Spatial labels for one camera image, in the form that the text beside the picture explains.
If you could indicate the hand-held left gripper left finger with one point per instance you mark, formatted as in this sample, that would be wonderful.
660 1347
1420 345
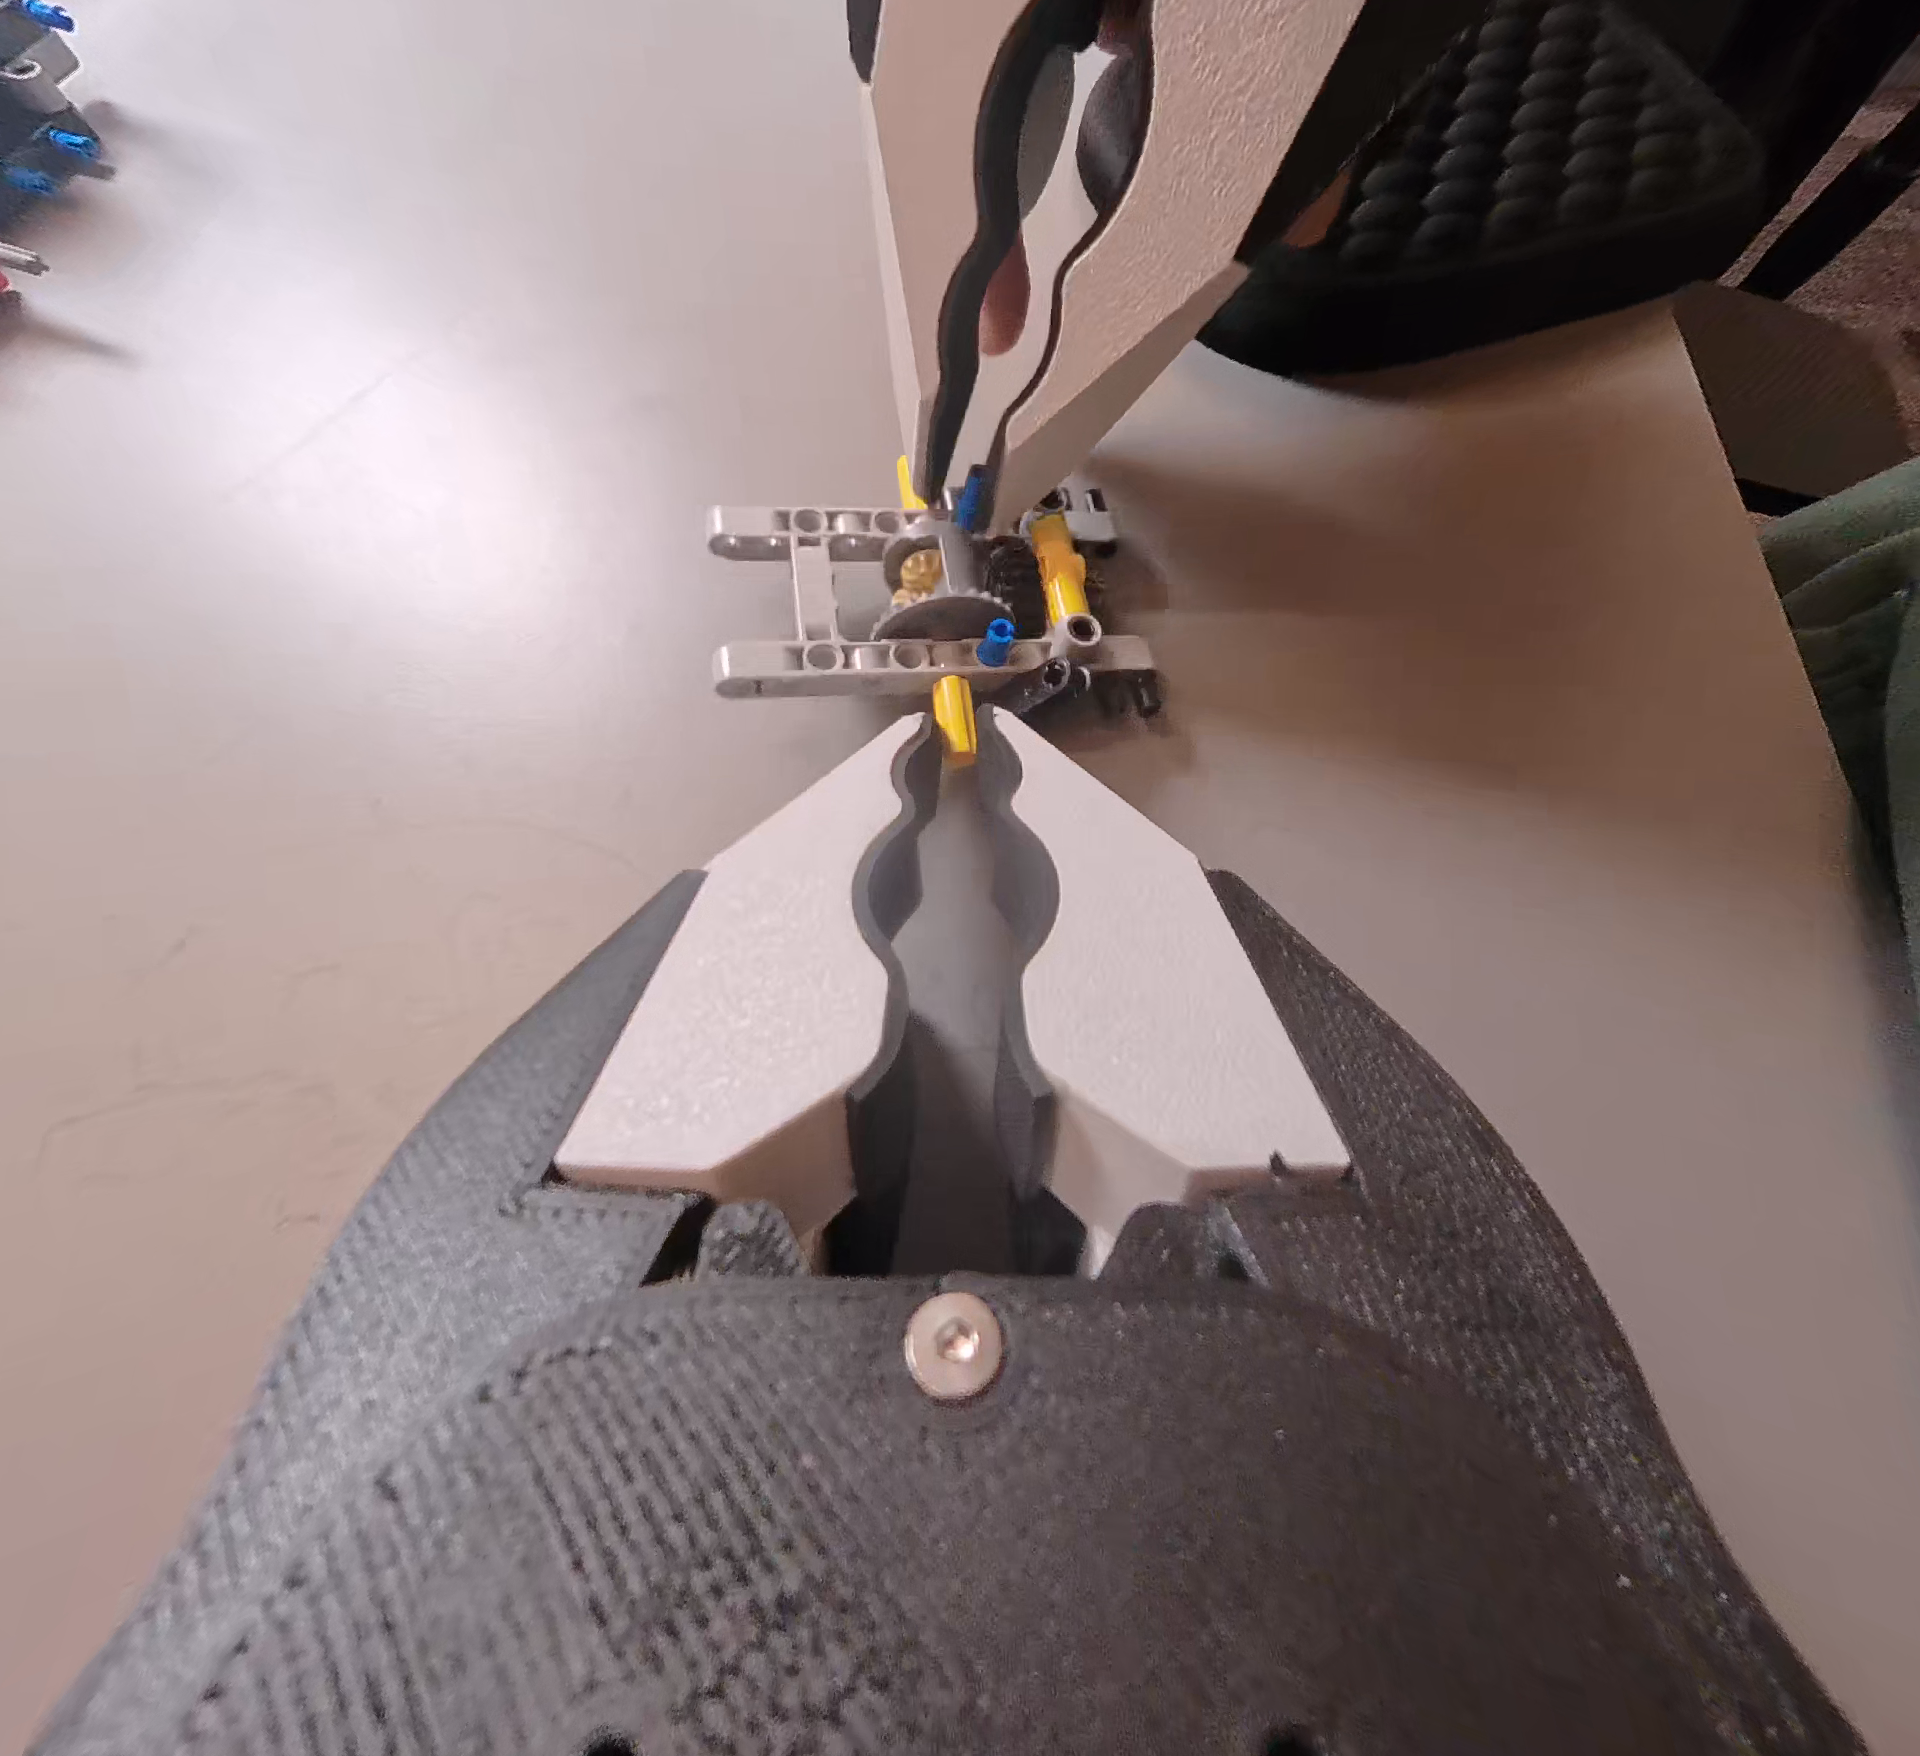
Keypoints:
721 1037

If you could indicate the grey lego frame assembly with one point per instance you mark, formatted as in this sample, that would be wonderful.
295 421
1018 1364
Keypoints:
795 658

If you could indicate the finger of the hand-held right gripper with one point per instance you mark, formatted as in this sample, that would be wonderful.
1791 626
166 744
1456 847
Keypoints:
945 16
1261 61

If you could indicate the long blue lego pin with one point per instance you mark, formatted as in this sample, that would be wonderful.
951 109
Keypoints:
992 644
974 497

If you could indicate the yellow lego connector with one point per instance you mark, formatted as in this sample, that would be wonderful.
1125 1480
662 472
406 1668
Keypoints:
956 721
910 485

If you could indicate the person's right hand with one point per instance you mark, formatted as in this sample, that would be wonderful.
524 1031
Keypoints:
1004 308

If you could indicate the person's green sweatshirt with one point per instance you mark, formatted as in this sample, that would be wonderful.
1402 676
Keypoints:
1859 661

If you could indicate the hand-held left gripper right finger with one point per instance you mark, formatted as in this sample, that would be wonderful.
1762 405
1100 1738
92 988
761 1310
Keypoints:
1184 1037

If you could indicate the lego car chassis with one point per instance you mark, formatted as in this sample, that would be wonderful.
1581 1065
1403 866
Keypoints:
45 135

